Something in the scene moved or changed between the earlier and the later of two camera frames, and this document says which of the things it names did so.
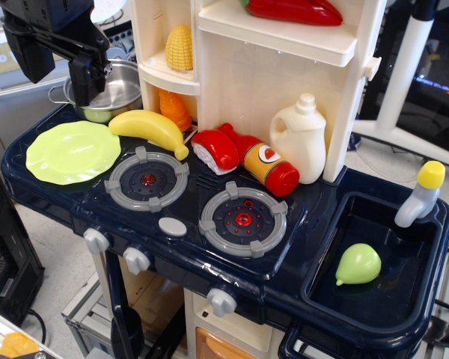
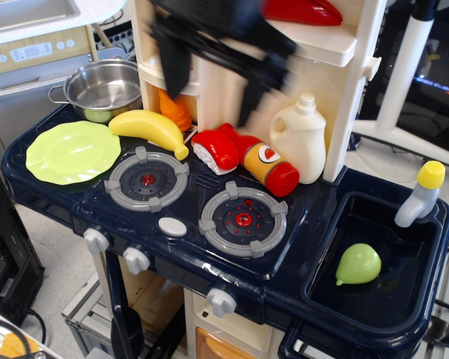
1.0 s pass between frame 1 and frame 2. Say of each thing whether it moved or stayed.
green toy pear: stayed
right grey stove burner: stayed
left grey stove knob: stayed
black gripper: moved
